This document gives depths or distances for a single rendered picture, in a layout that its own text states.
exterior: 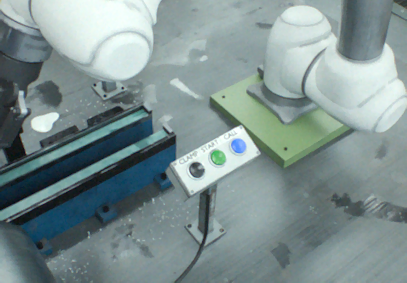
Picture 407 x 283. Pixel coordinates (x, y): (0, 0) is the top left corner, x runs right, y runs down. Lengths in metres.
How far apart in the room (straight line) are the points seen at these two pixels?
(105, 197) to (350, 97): 0.60
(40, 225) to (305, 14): 0.79
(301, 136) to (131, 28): 0.80
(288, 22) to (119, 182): 0.56
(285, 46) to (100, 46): 0.72
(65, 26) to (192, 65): 0.97
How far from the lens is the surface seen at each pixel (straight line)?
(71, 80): 1.50
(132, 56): 0.58
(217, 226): 1.11
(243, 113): 1.33
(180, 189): 0.88
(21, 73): 0.78
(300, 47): 1.20
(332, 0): 3.64
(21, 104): 0.79
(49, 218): 1.08
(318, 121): 1.34
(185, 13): 1.78
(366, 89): 1.10
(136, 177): 1.13
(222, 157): 0.88
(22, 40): 0.75
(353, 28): 1.03
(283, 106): 1.32
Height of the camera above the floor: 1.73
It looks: 45 degrees down
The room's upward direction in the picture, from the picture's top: 3 degrees clockwise
